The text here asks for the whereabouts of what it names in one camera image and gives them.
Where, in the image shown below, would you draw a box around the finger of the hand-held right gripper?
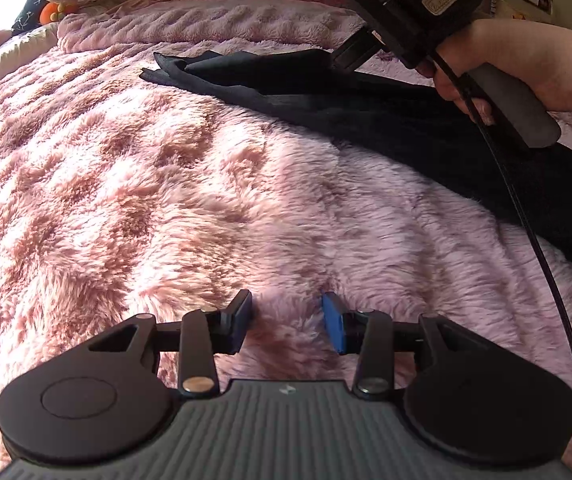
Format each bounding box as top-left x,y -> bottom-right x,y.
330,26 -> 387,77

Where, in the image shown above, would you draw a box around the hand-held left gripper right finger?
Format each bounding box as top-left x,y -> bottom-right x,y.
321,291 -> 492,401

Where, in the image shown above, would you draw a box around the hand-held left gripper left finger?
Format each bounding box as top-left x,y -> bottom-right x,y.
88,289 -> 254,399

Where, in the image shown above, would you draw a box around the black pants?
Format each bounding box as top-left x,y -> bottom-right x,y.
139,49 -> 572,287

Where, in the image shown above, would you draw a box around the person's right hand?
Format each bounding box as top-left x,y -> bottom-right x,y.
415,18 -> 572,127

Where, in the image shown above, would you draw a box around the pink fluffy blanket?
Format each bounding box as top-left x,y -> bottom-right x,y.
0,0 -> 572,480

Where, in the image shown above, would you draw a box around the orange plush toy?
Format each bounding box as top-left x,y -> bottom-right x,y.
39,0 -> 80,26

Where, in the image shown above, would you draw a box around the dark patterned cloth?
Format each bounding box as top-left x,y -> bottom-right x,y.
11,0 -> 48,37

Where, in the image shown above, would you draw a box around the cream padded bed edge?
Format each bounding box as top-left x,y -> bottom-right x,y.
0,22 -> 61,107

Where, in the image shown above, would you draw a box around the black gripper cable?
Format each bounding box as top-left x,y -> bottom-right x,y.
430,54 -> 572,466

